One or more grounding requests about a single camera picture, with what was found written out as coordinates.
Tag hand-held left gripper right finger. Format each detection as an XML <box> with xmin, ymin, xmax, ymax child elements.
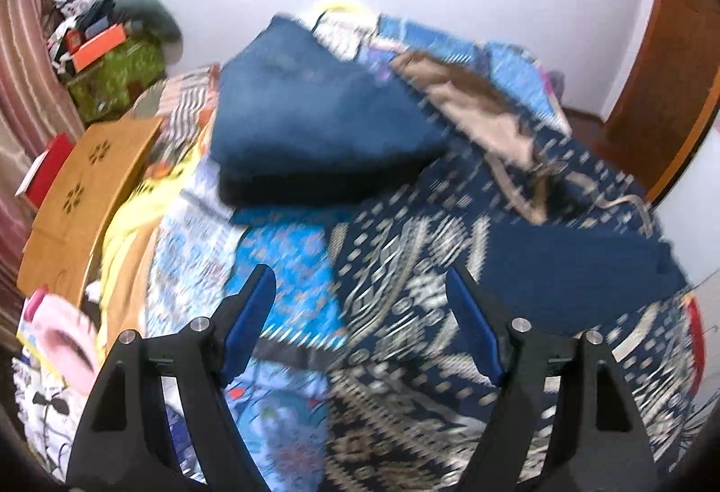
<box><xmin>444</xmin><ymin>264</ymin><xmax>660</xmax><ymax>492</ymax></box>

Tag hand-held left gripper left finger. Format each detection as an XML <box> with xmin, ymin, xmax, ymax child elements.
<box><xmin>66</xmin><ymin>263</ymin><xmax>278</xmax><ymax>492</ymax></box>

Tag navy patterned garment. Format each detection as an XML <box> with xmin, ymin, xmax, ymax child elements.
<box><xmin>326</xmin><ymin>132</ymin><xmax>695</xmax><ymax>492</ymax></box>

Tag blue patchwork bed sheet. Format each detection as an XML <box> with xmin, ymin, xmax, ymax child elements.
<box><xmin>101</xmin><ymin>0</ymin><xmax>575</xmax><ymax>492</ymax></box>

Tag yellow cloth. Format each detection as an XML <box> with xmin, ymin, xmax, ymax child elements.
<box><xmin>98</xmin><ymin>155</ymin><xmax>186</xmax><ymax>302</ymax></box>

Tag folded blue jeans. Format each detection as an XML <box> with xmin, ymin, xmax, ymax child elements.
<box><xmin>209</xmin><ymin>14</ymin><xmax>451</xmax><ymax>209</ymax></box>

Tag pink printed bag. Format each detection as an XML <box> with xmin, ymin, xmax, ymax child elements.
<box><xmin>17</xmin><ymin>286</ymin><xmax>105</xmax><ymax>386</ymax></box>

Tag black and white striped cloth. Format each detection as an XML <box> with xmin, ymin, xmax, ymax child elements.
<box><xmin>157</xmin><ymin>67</ymin><xmax>220</xmax><ymax>144</ymax></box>

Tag brown garment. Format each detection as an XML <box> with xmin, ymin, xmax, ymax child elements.
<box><xmin>391</xmin><ymin>50</ymin><xmax>656</xmax><ymax>228</ymax></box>

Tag red cloth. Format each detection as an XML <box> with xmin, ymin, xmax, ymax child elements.
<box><xmin>683</xmin><ymin>295</ymin><xmax>707</xmax><ymax>386</ymax></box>

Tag red box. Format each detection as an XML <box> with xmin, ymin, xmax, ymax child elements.
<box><xmin>16</xmin><ymin>132</ymin><xmax>76</xmax><ymax>209</ymax></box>

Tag green patterned box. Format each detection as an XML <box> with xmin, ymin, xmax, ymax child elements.
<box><xmin>67</xmin><ymin>38</ymin><xmax>167</xmax><ymax>125</ymax></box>

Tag orange box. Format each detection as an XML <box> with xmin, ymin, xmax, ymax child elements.
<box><xmin>72</xmin><ymin>24</ymin><xmax>126</xmax><ymax>72</ymax></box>

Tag dark green cushion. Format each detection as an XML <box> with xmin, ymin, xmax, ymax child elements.
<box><xmin>112</xmin><ymin>0</ymin><xmax>184</xmax><ymax>43</ymax></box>

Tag wooden door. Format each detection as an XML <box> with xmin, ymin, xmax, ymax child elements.
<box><xmin>596</xmin><ymin>0</ymin><xmax>720</xmax><ymax>201</ymax></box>

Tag striped maroon curtain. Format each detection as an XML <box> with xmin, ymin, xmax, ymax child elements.
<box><xmin>0</xmin><ymin>0</ymin><xmax>85</xmax><ymax>302</ymax></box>

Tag pile of household clutter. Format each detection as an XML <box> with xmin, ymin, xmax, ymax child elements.
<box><xmin>45</xmin><ymin>0</ymin><xmax>122</xmax><ymax>71</ymax></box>

